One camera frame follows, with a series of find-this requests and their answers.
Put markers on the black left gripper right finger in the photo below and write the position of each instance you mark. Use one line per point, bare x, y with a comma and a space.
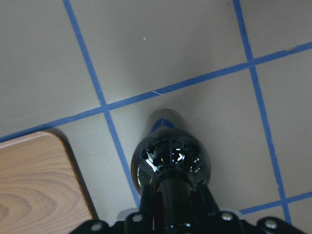
207, 200

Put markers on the wooden serving tray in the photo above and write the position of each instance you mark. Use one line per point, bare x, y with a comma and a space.
41, 187

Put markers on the dark wine bottle carried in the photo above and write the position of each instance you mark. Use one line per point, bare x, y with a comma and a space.
173, 161

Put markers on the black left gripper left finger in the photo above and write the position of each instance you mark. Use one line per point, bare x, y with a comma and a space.
146, 207

